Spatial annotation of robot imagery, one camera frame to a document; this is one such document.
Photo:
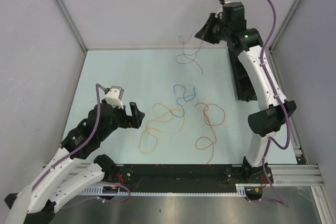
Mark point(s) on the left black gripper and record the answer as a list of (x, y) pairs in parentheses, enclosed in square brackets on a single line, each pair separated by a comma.
[(131, 121)]

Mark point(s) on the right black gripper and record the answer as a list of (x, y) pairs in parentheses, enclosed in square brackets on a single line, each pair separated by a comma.
[(205, 33)]

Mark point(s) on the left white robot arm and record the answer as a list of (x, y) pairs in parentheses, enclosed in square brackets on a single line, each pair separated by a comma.
[(50, 192)]

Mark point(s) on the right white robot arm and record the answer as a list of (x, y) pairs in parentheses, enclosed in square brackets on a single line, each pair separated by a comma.
[(229, 25)]

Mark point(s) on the black compartment bin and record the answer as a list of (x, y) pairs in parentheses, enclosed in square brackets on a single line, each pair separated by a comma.
[(241, 81)]

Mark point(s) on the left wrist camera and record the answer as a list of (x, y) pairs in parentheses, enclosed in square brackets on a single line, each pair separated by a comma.
[(114, 96)]

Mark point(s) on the right aluminium frame post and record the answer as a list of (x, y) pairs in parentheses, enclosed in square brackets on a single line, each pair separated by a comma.
[(284, 25)]

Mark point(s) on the aluminium frame post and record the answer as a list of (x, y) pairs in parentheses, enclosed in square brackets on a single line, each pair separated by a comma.
[(284, 25), (60, 4)]

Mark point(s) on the white slotted cable duct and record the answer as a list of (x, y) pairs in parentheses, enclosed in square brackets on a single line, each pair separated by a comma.
[(97, 190)]

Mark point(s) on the left aluminium frame post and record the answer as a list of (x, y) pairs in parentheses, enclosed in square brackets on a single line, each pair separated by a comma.
[(60, 4)]

